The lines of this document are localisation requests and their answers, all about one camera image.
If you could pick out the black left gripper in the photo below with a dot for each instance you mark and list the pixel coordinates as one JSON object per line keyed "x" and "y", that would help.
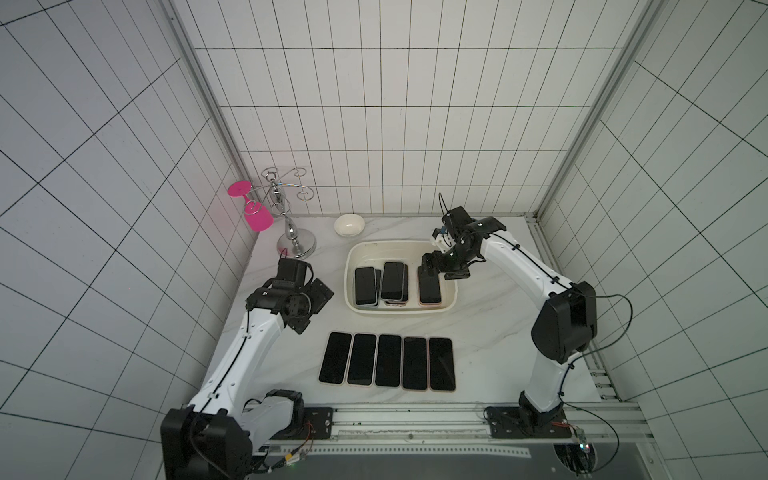
{"x": 322, "y": 294}

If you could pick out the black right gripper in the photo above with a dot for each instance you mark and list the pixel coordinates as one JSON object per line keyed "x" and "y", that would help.
{"x": 447, "y": 264}

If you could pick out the stack phone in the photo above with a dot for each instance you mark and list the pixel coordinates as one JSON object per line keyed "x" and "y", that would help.
{"x": 394, "y": 282}
{"x": 366, "y": 292}

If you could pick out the black phone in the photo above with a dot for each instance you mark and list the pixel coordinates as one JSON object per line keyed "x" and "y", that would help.
{"x": 362, "y": 359}
{"x": 388, "y": 361}
{"x": 441, "y": 364}
{"x": 334, "y": 364}

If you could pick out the phone with pink case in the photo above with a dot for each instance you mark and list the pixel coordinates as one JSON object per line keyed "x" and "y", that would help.
{"x": 415, "y": 364}

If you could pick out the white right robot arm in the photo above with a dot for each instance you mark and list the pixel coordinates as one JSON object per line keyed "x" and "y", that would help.
{"x": 566, "y": 323}

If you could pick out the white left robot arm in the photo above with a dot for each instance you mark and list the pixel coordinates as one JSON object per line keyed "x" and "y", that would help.
{"x": 222, "y": 432}

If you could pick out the white plastic storage box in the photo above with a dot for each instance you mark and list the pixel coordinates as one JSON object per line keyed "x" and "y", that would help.
{"x": 375, "y": 254}

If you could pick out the chrome wine glass rack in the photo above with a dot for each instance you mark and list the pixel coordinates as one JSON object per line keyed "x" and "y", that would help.
{"x": 295, "y": 242}

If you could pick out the pink plastic wine glass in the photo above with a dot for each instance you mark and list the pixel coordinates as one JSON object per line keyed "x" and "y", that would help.
{"x": 256, "y": 214}

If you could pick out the white ceramic bowl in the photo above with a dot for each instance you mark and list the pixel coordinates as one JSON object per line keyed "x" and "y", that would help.
{"x": 349, "y": 225}

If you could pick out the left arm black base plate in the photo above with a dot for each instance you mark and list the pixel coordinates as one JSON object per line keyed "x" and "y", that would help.
{"x": 317, "y": 423}

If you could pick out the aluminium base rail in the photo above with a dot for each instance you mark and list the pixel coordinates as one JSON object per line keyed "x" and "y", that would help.
{"x": 360, "y": 429}

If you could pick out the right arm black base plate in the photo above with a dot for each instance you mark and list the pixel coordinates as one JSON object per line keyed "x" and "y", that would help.
{"x": 510, "y": 422}

